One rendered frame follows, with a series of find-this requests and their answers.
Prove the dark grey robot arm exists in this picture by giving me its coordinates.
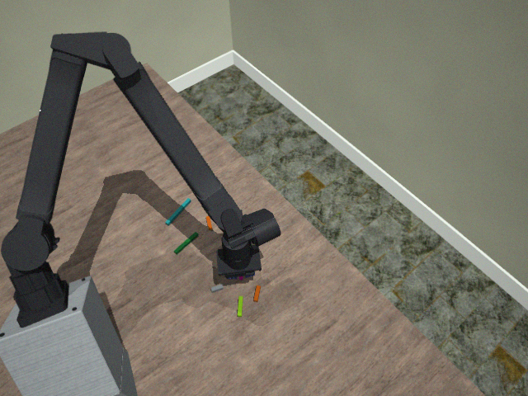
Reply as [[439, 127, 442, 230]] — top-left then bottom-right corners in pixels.
[[1, 31, 281, 328]]

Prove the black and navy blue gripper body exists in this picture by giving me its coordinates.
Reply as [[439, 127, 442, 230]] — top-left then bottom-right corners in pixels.
[[216, 245, 262, 278]]

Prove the turquoise rod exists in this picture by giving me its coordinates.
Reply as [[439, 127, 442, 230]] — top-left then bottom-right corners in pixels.
[[166, 198, 191, 225]]

